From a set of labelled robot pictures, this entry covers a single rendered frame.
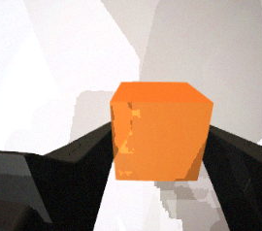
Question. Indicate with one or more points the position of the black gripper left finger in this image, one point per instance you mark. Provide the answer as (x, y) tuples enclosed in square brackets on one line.
[(65, 187)]

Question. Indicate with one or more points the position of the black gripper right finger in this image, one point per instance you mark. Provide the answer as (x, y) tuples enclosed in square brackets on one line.
[(234, 166)]

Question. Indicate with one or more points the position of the orange block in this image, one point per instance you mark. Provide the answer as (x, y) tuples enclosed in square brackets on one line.
[(159, 131)]

